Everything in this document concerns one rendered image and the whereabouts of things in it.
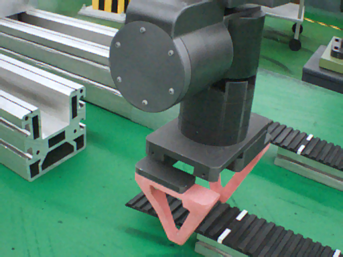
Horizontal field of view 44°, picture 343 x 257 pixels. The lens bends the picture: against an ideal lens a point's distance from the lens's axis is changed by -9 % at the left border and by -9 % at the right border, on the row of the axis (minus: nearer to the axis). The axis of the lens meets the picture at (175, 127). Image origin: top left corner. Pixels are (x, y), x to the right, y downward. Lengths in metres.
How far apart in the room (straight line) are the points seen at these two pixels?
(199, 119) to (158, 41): 0.11
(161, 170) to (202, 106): 0.06
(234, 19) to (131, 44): 0.08
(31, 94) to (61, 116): 0.06
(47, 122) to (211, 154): 0.25
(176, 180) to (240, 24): 0.13
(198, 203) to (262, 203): 0.18
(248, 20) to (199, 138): 0.10
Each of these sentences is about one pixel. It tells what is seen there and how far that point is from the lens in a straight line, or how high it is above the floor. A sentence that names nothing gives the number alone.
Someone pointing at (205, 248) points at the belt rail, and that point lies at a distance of 0.43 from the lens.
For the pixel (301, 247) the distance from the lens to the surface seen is 0.42.
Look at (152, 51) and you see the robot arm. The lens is 0.27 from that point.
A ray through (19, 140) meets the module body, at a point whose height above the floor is 0.83.
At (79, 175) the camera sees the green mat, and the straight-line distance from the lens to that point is 0.53.
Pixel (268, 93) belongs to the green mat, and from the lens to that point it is 0.77.
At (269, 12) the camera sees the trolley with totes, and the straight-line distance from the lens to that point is 3.50.
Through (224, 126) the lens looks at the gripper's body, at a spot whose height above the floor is 0.92.
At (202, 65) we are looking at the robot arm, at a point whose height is 0.99.
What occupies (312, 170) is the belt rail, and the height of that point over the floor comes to 0.79.
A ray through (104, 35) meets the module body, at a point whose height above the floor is 0.86.
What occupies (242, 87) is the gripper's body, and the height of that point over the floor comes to 0.95.
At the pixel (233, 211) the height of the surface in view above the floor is 0.81.
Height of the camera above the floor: 1.09
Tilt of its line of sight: 30 degrees down
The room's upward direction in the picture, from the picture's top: 5 degrees clockwise
